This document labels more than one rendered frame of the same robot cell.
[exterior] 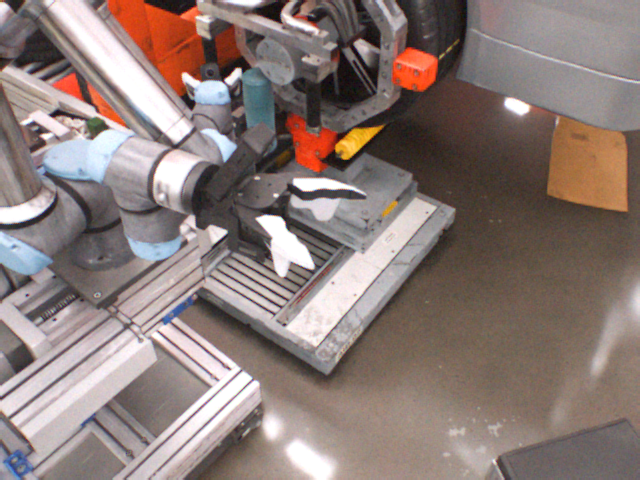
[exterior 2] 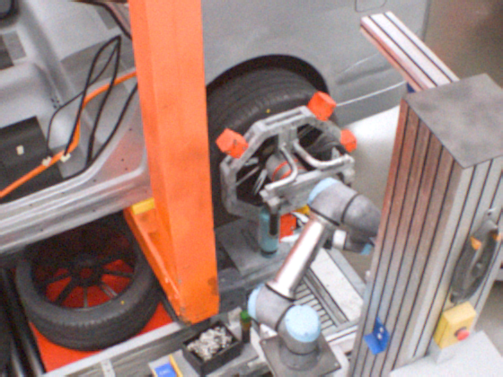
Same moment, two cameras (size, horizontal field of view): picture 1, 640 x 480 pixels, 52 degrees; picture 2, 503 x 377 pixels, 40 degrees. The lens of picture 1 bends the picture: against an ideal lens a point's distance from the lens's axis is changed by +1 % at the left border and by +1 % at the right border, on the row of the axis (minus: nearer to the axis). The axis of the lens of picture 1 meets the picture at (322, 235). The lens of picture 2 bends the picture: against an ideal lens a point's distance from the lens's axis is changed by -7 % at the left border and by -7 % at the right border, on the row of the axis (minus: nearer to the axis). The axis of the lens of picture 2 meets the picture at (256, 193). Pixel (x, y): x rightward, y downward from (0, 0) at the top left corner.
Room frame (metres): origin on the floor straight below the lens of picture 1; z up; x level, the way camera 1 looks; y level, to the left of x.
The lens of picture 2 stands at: (0.78, 2.04, 3.02)
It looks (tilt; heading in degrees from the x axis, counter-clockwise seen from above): 47 degrees down; 296
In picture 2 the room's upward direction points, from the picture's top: straight up
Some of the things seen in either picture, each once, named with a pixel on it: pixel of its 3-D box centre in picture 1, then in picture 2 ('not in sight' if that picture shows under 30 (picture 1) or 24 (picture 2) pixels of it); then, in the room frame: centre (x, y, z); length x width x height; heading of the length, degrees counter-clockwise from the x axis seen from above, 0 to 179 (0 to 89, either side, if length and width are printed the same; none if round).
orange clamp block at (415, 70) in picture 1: (414, 70); (343, 142); (1.48, -0.24, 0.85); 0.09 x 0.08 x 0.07; 54
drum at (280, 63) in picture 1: (298, 46); (290, 177); (1.60, 0.06, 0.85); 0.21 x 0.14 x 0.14; 144
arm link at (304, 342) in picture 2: not in sight; (301, 328); (1.23, 0.80, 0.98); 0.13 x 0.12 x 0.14; 167
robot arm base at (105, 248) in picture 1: (102, 224); not in sight; (0.90, 0.43, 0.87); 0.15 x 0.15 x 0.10
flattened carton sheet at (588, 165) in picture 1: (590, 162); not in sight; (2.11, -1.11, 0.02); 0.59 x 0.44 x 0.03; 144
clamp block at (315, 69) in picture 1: (320, 62); (343, 170); (1.39, 0.00, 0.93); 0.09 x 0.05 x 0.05; 144
